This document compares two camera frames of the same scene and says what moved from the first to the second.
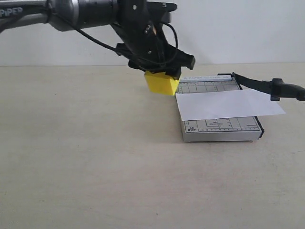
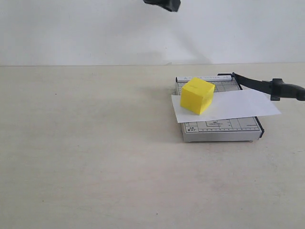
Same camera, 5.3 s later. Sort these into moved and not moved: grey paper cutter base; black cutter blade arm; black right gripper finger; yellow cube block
Moved: black right gripper finger; yellow cube block
Not moved: grey paper cutter base; black cutter blade arm
